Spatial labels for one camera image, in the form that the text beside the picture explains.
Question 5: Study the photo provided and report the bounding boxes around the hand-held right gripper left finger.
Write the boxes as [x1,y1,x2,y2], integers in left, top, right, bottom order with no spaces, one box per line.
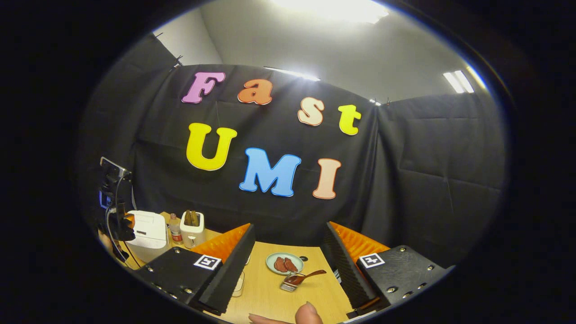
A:
[134,223,256,315]

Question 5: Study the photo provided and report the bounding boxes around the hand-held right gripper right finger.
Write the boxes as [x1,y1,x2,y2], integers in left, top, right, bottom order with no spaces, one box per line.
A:
[321,220,448,318]

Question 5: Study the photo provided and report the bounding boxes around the white rice cooker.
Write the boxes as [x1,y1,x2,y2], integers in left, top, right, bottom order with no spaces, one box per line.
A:
[127,210,168,262]

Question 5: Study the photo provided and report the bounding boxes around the brown wooden spoon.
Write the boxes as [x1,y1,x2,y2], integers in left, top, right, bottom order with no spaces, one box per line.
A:
[284,270,327,285]

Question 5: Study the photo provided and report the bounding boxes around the metal wire chopstick holder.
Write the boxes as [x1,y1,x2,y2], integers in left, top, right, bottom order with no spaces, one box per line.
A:
[280,272,306,293]

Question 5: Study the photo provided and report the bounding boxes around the clear plastic bottle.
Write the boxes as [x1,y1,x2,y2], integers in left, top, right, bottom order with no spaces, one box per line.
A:
[168,213,184,245]

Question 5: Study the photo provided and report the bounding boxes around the pale green plate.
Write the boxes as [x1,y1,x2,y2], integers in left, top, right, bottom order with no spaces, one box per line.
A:
[265,252,304,275]

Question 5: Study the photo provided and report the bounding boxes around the white toaster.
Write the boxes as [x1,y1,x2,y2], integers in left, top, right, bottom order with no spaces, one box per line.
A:
[180,211,206,249]

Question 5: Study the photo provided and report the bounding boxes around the black backdrop cloth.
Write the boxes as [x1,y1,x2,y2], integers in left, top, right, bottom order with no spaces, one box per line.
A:
[79,34,507,270]

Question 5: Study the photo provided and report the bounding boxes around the small ceiling light panel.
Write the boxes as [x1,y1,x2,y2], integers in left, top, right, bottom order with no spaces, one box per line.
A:
[443,70,475,94]

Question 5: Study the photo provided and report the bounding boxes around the large ceiling light panel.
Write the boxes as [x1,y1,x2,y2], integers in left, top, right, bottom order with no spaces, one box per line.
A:
[272,0,390,24]

